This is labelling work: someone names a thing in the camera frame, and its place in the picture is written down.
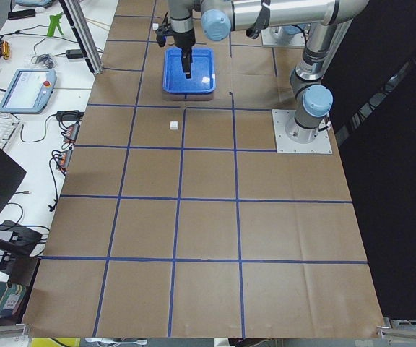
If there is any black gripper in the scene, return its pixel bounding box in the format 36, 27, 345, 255
156, 24, 195, 79

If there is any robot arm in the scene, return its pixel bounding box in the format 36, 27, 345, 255
155, 0, 196, 79
200, 1, 368, 144

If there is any blue plastic tray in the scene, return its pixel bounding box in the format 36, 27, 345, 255
162, 47, 218, 94

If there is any black power adapter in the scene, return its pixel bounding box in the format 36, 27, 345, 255
65, 49, 84, 59

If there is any teach pendant tablet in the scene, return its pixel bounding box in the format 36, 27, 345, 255
0, 69, 57, 114

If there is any black smartphone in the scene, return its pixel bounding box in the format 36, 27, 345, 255
7, 9, 36, 20

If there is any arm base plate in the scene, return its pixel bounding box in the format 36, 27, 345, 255
261, 26, 305, 48
272, 109, 333, 155

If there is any aluminium frame post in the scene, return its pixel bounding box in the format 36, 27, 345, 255
59, 0, 103, 76

